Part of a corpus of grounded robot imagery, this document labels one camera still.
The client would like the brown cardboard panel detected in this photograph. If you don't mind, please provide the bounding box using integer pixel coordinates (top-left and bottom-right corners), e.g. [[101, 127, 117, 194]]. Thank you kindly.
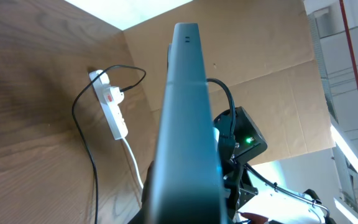
[[124, 0, 334, 164]]

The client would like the white power strip cord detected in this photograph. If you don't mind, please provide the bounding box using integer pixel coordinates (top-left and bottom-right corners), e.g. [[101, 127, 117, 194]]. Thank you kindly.
[[122, 138, 144, 190]]

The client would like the white power strip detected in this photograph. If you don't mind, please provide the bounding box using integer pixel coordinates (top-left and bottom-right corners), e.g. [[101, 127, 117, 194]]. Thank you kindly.
[[89, 70, 128, 140]]

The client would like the black charging cable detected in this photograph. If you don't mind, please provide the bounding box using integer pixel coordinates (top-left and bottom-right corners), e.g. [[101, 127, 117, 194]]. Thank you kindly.
[[71, 64, 147, 224]]

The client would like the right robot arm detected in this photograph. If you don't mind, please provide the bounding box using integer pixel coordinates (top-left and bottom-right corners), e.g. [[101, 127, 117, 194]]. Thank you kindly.
[[214, 107, 334, 223]]

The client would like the smartphone with teal screen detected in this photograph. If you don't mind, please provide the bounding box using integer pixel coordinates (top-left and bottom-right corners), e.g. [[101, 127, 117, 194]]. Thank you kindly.
[[146, 23, 227, 223]]

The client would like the white charger plug adapter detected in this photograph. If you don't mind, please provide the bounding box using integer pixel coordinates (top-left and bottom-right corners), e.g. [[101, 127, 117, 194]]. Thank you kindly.
[[103, 86, 124, 105]]

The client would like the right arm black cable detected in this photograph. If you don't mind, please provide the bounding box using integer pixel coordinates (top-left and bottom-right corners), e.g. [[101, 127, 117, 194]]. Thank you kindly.
[[206, 77, 331, 218]]

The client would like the ceiling strip light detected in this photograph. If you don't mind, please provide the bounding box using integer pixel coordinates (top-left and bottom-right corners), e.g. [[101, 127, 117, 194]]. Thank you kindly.
[[330, 120, 358, 173]]

